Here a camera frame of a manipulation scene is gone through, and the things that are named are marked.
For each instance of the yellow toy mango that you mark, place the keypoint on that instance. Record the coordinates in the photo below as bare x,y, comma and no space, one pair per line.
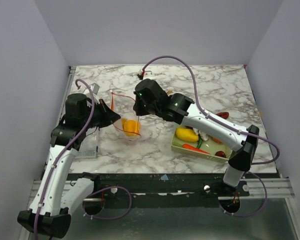
186,135

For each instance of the yellow toy bell pepper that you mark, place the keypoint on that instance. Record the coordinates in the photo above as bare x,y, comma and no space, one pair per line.
133,128

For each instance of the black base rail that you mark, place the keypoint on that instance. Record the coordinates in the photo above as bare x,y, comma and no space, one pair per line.
162,190

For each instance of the dark red toy fruit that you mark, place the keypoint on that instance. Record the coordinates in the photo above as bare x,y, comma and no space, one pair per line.
220,154

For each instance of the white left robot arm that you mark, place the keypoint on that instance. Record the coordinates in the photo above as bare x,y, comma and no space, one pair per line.
51,211

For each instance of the orange toy carrot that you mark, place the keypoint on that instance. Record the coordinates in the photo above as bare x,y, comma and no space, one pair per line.
192,148

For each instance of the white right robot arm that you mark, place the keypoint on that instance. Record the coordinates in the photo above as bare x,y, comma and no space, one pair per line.
243,141

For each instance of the red black tool behind basket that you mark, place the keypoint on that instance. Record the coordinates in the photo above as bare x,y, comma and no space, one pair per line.
224,115

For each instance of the orange yellow toy fruit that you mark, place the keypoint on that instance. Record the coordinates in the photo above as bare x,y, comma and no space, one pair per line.
123,122

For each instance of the green perforated plastic basket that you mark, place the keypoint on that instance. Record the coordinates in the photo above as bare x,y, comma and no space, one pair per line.
209,146

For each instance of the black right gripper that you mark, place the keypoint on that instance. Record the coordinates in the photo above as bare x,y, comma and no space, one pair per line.
139,103

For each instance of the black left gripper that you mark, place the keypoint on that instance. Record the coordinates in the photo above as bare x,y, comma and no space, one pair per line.
110,116

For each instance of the clear zip bag orange zipper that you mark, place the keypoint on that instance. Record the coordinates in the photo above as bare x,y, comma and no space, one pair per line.
123,105

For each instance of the clear plastic box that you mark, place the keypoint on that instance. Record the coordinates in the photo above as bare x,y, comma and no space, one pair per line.
89,147

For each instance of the white toy garlic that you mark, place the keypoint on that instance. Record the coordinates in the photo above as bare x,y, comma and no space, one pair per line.
202,133

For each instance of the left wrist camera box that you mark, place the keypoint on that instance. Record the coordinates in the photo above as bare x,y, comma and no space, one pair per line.
94,88

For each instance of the green toy chili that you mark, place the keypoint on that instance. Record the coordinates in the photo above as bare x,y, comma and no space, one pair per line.
199,144

